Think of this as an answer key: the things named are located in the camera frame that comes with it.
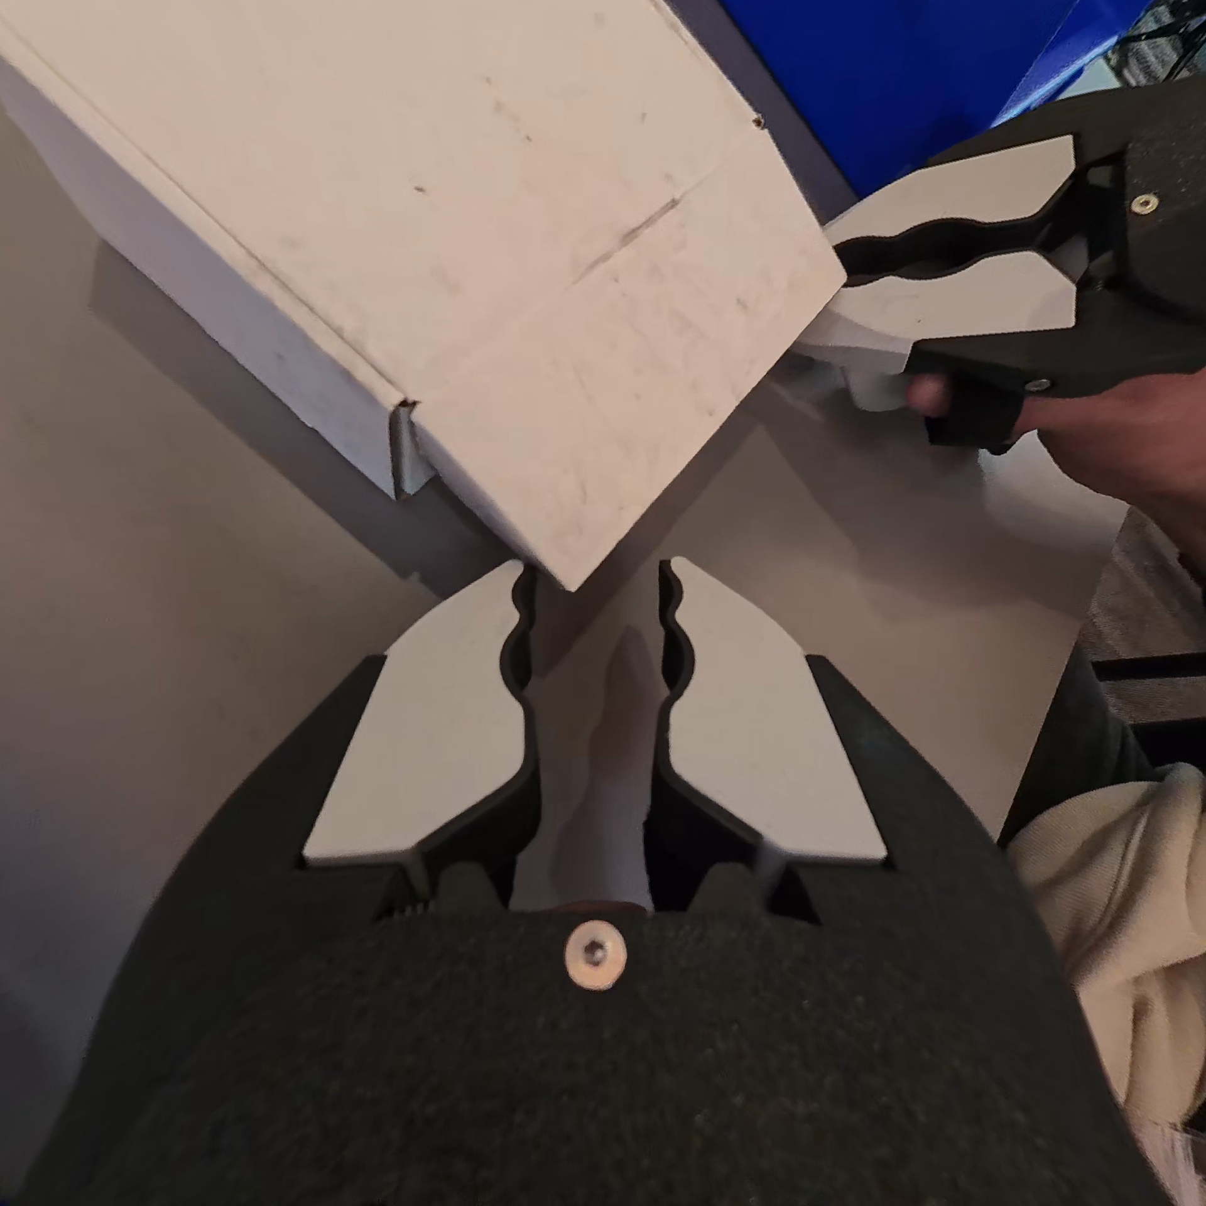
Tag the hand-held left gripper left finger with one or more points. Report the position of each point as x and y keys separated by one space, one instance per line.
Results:
x=424 y=744

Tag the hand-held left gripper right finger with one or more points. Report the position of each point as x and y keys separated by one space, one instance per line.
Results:
x=764 y=744

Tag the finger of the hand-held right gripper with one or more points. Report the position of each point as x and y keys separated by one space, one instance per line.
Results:
x=990 y=187
x=981 y=300

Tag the white cardboard box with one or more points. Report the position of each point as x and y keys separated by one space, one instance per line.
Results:
x=472 y=235

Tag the person's right hand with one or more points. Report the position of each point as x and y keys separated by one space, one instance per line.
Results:
x=1131 y=432

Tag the blue storage bin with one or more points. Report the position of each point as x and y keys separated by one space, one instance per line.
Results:
x=895 y=83

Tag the dark cloth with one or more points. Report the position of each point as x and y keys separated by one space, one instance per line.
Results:
x=1075 y=753

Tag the person's cream garment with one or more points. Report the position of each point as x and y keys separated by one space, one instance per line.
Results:
x=1122 y=922

